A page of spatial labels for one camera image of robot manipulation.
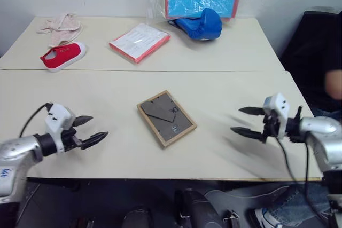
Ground clear plastic bag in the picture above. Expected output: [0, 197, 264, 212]
[145, 0, 172, 26]

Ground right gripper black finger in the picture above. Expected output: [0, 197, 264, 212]
[230, 127, 268, 144]
[238, 106, 266, 115]

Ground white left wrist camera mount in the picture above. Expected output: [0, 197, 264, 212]
[44, 103, 76, 154]

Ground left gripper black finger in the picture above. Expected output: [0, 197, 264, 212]
[72, 115, 94, 128]
[80, 131, 109, 151]

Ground small dark rounded shape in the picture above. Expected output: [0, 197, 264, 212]
[123, 207, 151, 228]

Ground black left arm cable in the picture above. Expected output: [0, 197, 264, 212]
[19, 103, 53, 138]

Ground red canvas child shoe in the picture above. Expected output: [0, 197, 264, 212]
[40, 42, 87, 73]

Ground red paper pack in plastic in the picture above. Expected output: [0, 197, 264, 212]
[108, 22, 172, 65]

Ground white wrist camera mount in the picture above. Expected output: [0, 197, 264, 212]
[44, 103, 76, 154]
[262, 92, 291, 138]

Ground black chair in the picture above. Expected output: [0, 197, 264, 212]
[278, 5, 342, 114]

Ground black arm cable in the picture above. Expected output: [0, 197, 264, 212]
[275, 106, 333, 223]
[19, 103, 53, 138]

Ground pink baby garment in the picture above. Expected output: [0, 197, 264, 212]
[36, 12, 84, 49]

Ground tall dark rounded shape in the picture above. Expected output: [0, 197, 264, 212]
[174, 188, 223, 228]

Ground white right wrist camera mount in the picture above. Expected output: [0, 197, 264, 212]
[262, 92, 291, 138]

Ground blue boxing glove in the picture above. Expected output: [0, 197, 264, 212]
[167, 7, 223, 43]

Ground white sneaker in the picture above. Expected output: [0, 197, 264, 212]
[253, 207, 284, 228]

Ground person's blue jeans leg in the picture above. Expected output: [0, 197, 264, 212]
[267, 182, 332, 228]

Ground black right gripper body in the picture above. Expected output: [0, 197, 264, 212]
[262, 112, 280, 140]

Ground wooden picture frame face-down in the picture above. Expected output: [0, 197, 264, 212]
[136, 89, 198, 150]

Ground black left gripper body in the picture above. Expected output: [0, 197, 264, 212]
[61, 127, 84, 154]

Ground grey curved shell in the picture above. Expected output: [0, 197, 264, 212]
[205, 184, 290, 213]

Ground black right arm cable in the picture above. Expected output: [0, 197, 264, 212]
[275, 106, 333, 223]

